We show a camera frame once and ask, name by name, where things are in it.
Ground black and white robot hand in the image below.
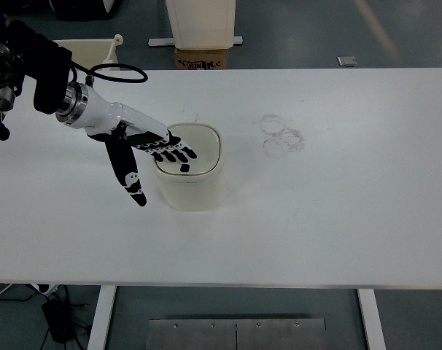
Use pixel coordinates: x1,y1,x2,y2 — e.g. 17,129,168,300
56,82,197,206

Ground cream trash can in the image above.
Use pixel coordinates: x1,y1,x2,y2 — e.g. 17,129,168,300
153,123,226,211

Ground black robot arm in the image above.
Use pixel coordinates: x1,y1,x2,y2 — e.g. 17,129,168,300
0,20,72,141

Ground white metal base bar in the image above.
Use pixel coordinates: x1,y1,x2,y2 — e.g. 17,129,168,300
147,36,244,47

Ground cardboard box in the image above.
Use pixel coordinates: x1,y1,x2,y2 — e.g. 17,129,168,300
174,49,228,70

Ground large white bin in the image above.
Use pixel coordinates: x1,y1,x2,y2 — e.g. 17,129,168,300
166,0,236,50

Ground left white table leg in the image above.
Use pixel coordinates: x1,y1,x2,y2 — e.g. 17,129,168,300
87,285,117,350

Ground white table leg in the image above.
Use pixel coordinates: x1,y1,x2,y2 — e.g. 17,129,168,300
87,285,117,350
357,289,387,350

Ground black power adapter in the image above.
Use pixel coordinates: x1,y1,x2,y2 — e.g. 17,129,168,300
42,299,74,344

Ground small grey floor object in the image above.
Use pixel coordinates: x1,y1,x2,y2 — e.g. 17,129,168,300
337,55,358,68

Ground metal floor plate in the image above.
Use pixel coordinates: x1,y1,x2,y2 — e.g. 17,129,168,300
146,319,332,349

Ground right white table leg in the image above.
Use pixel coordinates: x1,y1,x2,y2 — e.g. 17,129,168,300
357,289,387,350

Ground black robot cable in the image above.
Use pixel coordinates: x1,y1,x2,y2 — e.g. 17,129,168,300
69,61,149,88

